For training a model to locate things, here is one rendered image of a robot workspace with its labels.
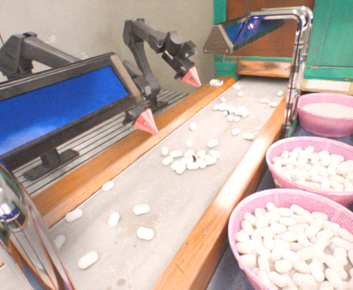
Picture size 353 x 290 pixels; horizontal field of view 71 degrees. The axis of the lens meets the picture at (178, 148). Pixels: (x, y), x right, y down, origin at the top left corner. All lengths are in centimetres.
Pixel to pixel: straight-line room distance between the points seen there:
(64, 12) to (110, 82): 260
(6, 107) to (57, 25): 261
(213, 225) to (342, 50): 110
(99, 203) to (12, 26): 220
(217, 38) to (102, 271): 58
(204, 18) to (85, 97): 221
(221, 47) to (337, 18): 82
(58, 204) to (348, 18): 132
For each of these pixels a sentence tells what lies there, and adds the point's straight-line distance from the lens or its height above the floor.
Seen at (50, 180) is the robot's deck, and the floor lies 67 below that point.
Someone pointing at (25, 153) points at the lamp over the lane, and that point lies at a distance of 28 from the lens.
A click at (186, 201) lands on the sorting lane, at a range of 63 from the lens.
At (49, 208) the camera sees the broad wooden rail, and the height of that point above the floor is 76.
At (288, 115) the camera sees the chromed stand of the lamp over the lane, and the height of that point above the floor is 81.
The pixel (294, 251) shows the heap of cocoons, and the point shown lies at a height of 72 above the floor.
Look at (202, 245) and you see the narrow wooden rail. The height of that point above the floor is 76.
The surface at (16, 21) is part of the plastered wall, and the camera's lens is 272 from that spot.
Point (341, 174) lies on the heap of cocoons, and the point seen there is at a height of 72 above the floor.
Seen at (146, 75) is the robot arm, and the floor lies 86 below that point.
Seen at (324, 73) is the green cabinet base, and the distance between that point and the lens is 144.
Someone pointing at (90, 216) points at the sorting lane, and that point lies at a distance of 65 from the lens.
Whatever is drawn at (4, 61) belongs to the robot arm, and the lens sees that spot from 90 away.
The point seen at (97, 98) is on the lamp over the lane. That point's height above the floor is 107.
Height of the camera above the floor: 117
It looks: 31 degrees down
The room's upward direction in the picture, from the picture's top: 5 degrees counter-clockwise
